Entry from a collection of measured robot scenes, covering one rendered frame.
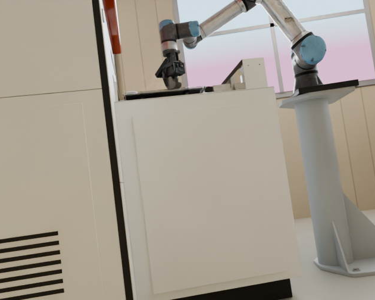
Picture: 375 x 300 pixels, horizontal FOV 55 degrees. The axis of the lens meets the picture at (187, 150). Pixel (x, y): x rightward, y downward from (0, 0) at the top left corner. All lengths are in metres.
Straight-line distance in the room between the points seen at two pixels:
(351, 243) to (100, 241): 1.24
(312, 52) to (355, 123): 2.00
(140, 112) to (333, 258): 1.12
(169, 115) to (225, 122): 0.22
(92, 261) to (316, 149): 1.14
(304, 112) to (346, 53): 2.01
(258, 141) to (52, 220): 0.79
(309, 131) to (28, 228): 1.28
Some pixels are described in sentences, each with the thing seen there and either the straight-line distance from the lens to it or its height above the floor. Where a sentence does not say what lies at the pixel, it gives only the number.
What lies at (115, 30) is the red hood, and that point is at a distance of 1.79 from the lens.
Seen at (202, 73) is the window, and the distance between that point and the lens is 3.55.
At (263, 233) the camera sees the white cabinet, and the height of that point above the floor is 0.26.
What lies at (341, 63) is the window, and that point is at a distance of 3.76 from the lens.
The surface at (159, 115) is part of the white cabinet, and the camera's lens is 1.37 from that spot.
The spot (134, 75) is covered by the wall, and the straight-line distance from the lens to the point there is 3.65.
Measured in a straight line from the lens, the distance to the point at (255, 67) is 1.56.
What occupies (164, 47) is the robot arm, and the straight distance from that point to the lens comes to 1.79.
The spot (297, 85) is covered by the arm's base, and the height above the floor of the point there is 0.89.
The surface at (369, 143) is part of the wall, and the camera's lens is 3.73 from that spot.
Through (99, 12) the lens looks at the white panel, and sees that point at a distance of 1.28.
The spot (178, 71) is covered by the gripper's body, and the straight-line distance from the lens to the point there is 1.74.
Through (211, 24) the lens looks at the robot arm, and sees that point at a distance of 1.94.
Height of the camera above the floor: 0.51
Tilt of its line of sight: 4 degrees up
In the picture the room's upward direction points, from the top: 7 degrees counter-clockwise
